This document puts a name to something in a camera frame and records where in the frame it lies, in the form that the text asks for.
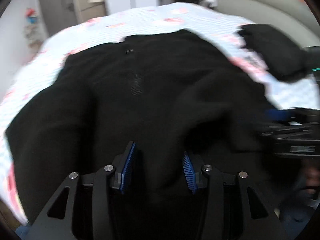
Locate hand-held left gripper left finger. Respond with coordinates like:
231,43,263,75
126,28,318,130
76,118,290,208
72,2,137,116
29,141,137,240

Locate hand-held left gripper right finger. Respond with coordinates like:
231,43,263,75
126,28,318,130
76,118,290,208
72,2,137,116
182,151,288,240

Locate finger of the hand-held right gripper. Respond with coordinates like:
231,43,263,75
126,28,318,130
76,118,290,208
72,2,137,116
265,109,293,123

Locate black fleece jacket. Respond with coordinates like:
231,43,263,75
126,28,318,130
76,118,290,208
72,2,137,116
5,29,284,240

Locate folded black clothes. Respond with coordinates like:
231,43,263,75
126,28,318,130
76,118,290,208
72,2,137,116
236,24,310,83

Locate person's right hand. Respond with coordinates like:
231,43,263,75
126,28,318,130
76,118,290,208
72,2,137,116
301,160,320,205

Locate grey padded bed headboard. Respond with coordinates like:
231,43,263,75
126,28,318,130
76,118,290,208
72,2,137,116
214,0,320,49

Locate blue checkered printed blanket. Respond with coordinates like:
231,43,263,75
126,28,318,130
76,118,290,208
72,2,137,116
0,2,320,225

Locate beige cabinet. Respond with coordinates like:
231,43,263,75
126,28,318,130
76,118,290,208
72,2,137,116
73,0,108,23

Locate grey door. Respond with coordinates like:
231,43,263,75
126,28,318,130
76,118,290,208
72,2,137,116
37,0,78,30

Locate red hat plush doll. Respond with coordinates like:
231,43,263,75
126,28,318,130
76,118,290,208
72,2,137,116
25,8,40,25

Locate white wire rack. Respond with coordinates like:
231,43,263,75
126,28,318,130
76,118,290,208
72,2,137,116
24,25,44,53

